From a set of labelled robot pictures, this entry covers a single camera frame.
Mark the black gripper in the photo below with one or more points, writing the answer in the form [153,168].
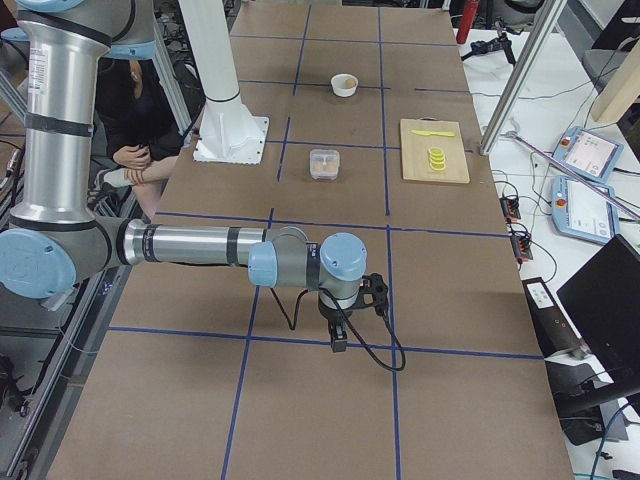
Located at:
[333,318]

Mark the white bowl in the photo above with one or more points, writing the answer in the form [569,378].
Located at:
[337,85]

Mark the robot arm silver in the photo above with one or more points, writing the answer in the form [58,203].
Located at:
[55,241]

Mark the clear plastic egg box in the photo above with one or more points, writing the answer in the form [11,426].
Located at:
[324,164]

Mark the black box with label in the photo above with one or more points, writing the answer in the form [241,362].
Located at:
[553,330]

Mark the wooden cutting board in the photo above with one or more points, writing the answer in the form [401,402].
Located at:
[419,165]

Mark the orange relay board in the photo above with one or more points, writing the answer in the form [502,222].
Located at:
[510,208]

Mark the yellow plastic knife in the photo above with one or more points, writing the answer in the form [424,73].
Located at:
[446,134]

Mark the black laptop monitor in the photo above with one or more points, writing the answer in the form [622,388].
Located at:
[602,301]

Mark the teach pendant near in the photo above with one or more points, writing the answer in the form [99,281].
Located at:
[580,213]

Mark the teach pendant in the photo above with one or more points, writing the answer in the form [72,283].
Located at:
[588,154]
[580,213]

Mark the metal reacher stick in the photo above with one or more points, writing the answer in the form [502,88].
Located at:
[513,135]

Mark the seated person black jacket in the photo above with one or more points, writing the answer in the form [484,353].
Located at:
[141,132]

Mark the teach pendant far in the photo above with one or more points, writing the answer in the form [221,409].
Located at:
[588,154]

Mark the black tripod tool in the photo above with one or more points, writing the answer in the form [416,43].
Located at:
[500,43]

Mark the red bottle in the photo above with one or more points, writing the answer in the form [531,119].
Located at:
[467,20]

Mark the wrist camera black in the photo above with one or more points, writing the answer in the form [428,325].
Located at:
[373,293]

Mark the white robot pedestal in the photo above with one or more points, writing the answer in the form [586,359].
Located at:
[228,132]

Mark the aluminium frame post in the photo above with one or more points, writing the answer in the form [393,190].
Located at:
[549,14]

